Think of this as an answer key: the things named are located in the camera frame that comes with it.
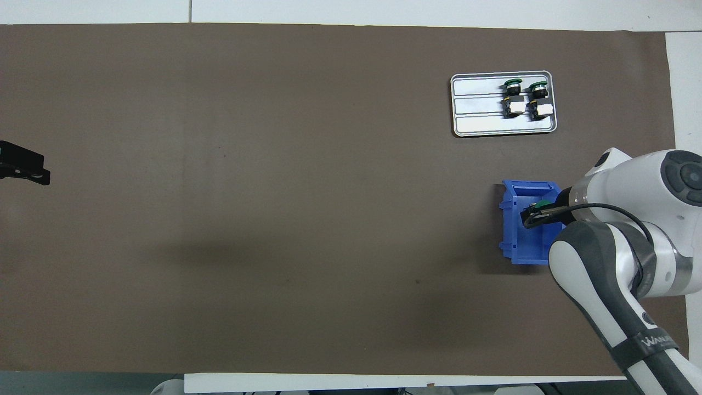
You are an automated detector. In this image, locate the grey metal tray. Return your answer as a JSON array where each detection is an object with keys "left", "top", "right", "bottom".
[{"left": 450, "top": 71, "right": 558, "bottom": 137}]

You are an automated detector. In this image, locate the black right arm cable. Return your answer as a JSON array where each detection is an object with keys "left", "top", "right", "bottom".
[{"left": 568, "top": 203, "right": 658, "bottom": 294}]

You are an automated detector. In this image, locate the blue plastic storage bin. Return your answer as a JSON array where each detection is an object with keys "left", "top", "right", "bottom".
[{"left": 498, "top": 179, "right": 568, "bottom": 267}]

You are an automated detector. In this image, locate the brown table mat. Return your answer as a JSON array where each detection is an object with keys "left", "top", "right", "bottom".
[{"left": 0, "top": 23, "right": 690, "bottom": 378}]

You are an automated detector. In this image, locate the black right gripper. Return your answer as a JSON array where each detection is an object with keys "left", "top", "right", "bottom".
[{"left": 521, "top": 187, "right": 576, "bottom": 229}]

